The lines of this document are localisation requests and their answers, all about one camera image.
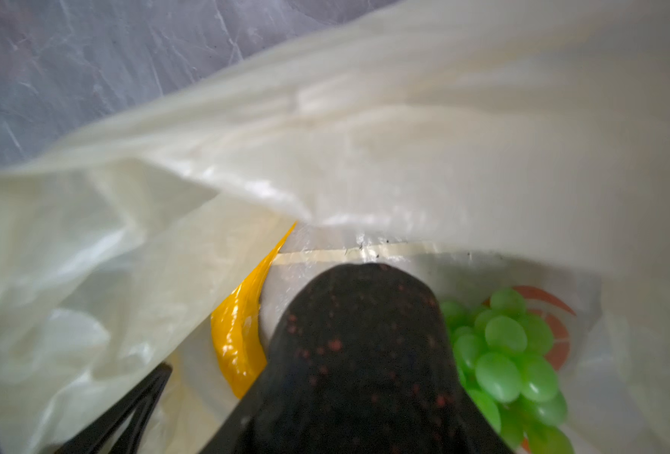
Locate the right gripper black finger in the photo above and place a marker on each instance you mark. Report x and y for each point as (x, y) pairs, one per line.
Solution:
(132, 414)

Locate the dark brown avocado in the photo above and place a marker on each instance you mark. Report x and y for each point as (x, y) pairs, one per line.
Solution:
(360, 362)

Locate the cream plastic bag orange print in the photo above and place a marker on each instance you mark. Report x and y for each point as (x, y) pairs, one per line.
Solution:
(153, 152)

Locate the yellow banana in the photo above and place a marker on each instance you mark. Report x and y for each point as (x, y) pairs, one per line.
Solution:
(234, 328)

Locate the green grapes bunch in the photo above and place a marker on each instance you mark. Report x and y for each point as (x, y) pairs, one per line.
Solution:
(508, 353)

